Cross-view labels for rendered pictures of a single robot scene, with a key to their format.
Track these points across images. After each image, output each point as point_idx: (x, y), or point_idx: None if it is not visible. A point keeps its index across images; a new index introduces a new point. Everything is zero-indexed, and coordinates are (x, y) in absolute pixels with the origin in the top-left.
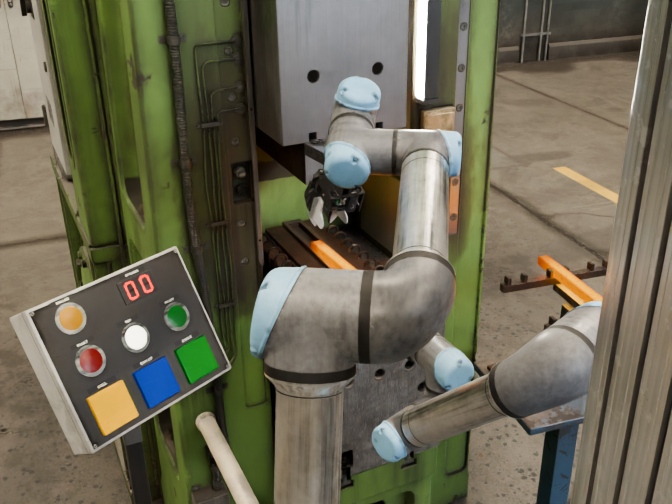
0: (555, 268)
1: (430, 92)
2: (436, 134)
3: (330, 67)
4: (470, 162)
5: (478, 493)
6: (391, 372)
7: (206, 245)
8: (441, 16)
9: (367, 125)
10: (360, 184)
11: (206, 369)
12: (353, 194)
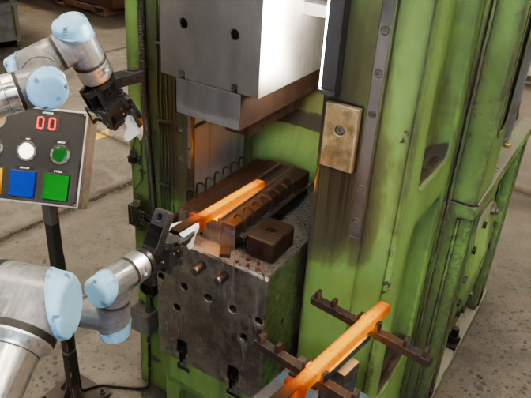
0: (365, 316)
1: (326, 84)
2: (37, 68)
3: (196, 20)
4: (382, 177)
5: None
6: (217, 304)
7: (155, 133)
8: (359, 13)
9: (48, 49)
10: None
11: (56, 197)
12: (98, 112)
